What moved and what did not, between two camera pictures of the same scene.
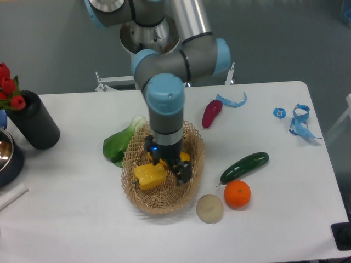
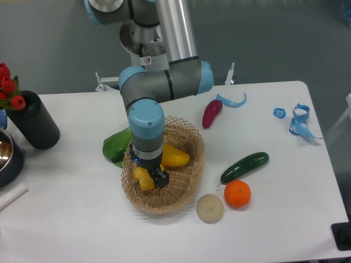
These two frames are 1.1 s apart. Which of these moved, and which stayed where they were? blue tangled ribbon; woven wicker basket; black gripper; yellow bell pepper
Moved: black gripper
Stayed: blue tangled ribbon; woven wicker basket; yellow bell pepper
